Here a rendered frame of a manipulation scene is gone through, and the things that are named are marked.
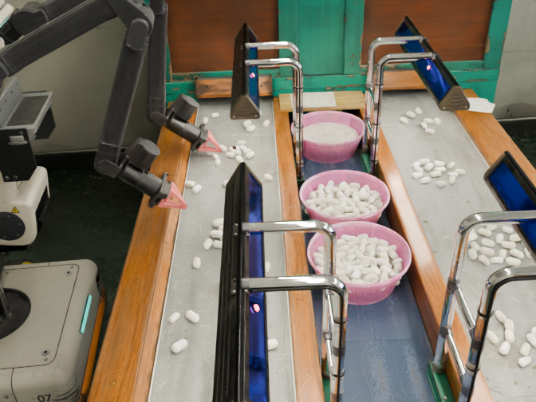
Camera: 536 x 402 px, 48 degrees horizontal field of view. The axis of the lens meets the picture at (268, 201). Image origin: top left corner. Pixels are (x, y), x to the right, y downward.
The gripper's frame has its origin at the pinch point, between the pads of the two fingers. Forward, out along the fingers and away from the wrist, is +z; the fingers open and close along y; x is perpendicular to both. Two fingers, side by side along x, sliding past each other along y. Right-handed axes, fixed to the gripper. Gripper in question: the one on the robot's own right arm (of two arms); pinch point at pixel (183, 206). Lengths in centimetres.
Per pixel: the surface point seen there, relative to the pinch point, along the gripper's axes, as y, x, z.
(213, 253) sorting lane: -11.9, 0.5, 11.3
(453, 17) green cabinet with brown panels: 86, -81, 57
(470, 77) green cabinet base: 85, -69, 80
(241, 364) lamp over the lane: -84, -34, -4
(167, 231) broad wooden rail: -4.0, 7.4, 0.2
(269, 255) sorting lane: -13.9, -9.4, 22.7
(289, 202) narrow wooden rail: 7.6, -15.5, 25.7
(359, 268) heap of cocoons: -21, -24, 40
